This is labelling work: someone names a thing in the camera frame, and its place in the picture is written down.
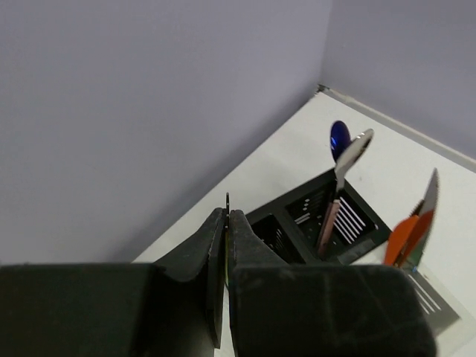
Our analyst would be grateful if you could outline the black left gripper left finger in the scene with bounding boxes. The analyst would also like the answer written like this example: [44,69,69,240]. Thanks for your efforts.
[1,208,226,356]

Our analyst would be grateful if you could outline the black-handled steel knife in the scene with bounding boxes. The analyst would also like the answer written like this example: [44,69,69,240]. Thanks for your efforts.
[405,168,440,271]

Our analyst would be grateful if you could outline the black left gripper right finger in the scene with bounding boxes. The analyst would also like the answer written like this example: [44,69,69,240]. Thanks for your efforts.
[228,210,436,356]

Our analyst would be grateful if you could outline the white cutlery holder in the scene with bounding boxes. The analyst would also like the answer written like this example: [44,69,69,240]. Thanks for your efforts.
[405,270,460,336]

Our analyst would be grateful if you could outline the black cutlery holder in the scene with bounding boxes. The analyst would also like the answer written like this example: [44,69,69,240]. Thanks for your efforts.
[246,170,390,265]

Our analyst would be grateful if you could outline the purple long spoon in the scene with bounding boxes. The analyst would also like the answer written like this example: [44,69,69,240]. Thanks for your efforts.
[329,120,351,162]

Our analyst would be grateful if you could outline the orange-handled knife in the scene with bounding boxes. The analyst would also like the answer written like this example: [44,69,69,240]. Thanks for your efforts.
[383,214,419,268]

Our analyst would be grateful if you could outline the pink-handled silver spoon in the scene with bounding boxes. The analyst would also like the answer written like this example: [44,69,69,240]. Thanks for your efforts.
[316,129,374,259]

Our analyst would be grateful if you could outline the iridescent rainbow fork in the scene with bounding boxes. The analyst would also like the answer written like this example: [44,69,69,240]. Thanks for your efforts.
[225,192,230,289]

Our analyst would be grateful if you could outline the white table edge rail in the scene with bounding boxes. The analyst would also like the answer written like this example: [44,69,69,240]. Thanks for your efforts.
[315,84,475,173]

